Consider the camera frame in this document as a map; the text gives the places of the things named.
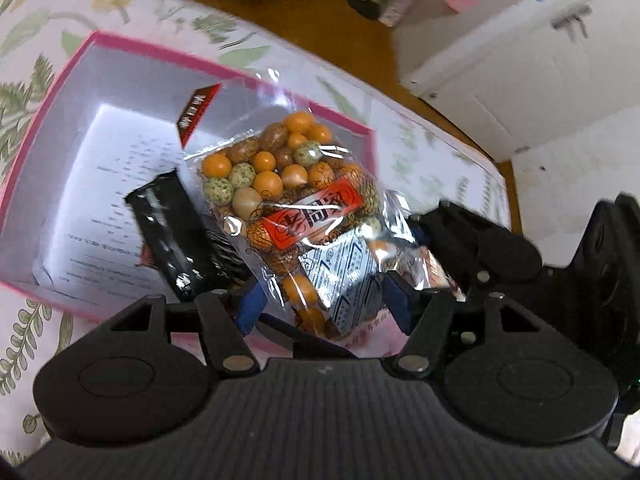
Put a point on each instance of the white printed paper sheet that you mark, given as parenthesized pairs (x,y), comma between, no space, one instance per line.
(110,195)

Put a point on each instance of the black snack packet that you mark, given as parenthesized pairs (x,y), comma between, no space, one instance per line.
(170,240)

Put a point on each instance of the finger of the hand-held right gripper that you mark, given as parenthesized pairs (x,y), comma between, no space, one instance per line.
(480,240)

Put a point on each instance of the white door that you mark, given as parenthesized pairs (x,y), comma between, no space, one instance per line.
(525,75)

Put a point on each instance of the clear bag of coated nuts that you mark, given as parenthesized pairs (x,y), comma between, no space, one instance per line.
(265,180)

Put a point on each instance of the pink cardboard box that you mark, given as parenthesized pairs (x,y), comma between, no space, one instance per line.
(100,160)

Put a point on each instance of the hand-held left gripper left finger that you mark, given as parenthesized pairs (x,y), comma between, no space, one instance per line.
(248,310)

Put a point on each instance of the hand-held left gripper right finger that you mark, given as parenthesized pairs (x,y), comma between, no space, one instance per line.
(398,300)

